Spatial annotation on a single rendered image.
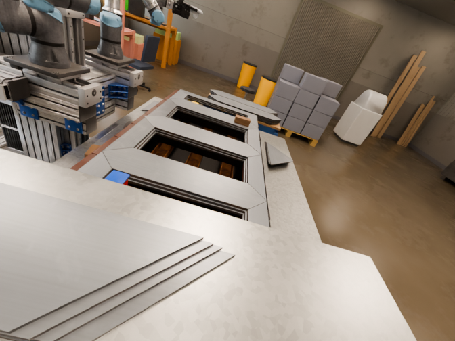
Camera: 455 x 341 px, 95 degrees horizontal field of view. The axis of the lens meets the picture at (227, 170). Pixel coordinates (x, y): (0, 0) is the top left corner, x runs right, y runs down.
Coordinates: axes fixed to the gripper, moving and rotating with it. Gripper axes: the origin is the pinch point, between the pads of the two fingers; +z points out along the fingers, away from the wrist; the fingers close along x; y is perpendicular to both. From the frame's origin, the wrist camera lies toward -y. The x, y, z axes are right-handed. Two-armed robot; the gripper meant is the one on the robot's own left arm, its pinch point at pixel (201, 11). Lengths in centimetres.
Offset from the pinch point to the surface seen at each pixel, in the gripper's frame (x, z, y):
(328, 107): -102, 299, 78
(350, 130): -135, 460, 131
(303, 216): 142, 41, 52
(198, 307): 177, -34, 17
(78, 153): 89, -66, 66
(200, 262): 170, -32, 17
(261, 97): -288, 279, 161
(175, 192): 131, -27, 45
